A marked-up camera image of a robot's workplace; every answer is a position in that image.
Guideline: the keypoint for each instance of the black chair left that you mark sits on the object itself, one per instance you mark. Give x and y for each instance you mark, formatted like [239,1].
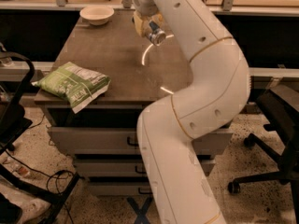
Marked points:
[13,124]

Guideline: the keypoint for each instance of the green chip bag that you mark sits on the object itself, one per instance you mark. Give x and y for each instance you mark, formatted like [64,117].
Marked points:
[78,86]

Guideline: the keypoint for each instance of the grey bottom drawer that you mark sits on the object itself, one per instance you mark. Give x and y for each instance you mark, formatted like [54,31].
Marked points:
[119,188]

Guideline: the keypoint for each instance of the grey top drawer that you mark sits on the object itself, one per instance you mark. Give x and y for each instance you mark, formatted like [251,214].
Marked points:
[122,141]

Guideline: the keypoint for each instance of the blue tape cross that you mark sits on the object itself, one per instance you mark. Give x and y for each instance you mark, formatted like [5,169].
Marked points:
[140,211]

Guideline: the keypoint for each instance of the grey middle drawer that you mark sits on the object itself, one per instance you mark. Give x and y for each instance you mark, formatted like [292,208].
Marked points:
[110,168]

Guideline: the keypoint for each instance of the grey drawer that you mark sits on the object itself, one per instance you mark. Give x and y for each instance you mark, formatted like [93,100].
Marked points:
[110,168]
[122,141]
[119,188]

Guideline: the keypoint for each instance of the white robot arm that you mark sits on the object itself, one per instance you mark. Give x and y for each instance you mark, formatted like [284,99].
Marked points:
[165,129]

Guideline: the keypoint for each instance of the grey drawer cabinet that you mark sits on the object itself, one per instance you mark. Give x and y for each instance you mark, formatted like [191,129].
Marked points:
[140,74]

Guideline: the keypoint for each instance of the white paper bowl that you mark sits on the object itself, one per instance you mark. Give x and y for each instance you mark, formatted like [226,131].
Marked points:
[96,15]

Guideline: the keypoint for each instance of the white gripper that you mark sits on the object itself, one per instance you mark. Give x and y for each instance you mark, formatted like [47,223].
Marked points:
[144,4]

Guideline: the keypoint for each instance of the blue silver redbull can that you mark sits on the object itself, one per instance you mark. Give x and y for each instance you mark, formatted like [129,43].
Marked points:
[156,35]

